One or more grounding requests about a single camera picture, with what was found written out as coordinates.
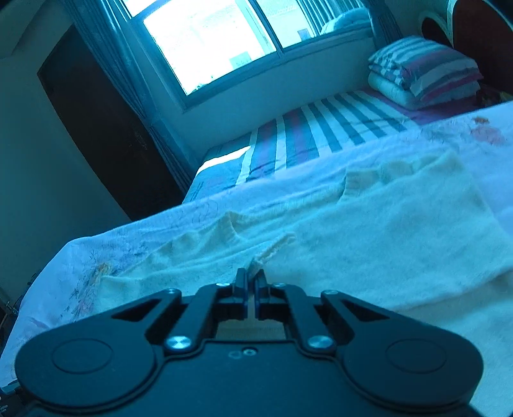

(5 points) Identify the striped bed sheet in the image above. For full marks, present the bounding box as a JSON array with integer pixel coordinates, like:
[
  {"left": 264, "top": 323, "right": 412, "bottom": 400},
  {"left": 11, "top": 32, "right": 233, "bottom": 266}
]
[{"left": 182, "top": 86, "right": 482, "bottom": 203}]

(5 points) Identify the long striped curtain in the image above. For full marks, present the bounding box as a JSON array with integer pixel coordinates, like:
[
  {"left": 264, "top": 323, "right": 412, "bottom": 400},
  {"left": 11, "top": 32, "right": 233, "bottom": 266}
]
[{"left": 60, "top": 0, "right": 197, "bottom": 197}]

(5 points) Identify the red flower-shaped headboard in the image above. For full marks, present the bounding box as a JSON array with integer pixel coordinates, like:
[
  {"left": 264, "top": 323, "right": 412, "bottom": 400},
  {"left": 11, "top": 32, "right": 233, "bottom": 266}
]
[{"left": 419, "top": 0, "right": 513, "bottom": 97}]

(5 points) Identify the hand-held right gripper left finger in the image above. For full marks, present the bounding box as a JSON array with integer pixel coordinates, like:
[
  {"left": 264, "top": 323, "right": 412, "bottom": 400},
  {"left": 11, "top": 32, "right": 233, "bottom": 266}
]
[{"left": 108, "top": 268, "right": 248, "bottom": 354}]

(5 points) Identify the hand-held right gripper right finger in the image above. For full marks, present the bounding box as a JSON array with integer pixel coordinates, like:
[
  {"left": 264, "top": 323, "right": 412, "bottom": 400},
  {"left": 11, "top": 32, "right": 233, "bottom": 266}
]
[{"left": 256, "top": 268, "right": 392, "bottom": 356}]

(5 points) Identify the striped pillow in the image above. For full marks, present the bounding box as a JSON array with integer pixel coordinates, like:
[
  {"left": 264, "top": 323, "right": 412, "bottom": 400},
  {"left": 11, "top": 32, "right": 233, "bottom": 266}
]
[{"left": 366, "top": 35, "right": 484, "bottom": 111}]

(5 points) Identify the white floral printed blanket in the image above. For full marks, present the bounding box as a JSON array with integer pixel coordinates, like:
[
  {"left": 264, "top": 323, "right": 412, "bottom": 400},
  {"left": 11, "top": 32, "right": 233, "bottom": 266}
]
[{"left": 0, "top": 102, "right": 513, "bottom": 389}]

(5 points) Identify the light cushion on window sill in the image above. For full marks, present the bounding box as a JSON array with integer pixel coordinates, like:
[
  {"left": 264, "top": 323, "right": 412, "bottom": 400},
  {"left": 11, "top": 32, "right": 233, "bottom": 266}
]
[{"left": 321, "top": 8, "right": 373, "bottom": 35}]

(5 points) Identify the large sliding window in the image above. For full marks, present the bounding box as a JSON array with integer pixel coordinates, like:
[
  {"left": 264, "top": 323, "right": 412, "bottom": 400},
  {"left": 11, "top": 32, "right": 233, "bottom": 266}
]
[{"left": 120, "top": 0, "right": 377, "bottom": 109}]

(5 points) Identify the cream knitted sweater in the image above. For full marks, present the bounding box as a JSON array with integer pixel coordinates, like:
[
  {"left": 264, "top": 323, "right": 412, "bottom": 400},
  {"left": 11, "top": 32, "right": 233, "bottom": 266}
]
[{"left": 94, "top": 148, "right": 513, "bottom": 417}]

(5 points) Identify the dark wooden wardrobe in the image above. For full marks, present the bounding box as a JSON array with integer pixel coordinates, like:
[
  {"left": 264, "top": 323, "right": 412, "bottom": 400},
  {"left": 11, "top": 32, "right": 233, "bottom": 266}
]
[{"left": 37, "top": 24, "right": 185, "bottom": 221}]

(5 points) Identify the tied striped curtain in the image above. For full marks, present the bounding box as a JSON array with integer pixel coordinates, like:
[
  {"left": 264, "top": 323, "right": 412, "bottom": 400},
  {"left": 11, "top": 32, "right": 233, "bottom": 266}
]
[{"left": 297, "top": 0, "right": 403, "bottom": 41}]

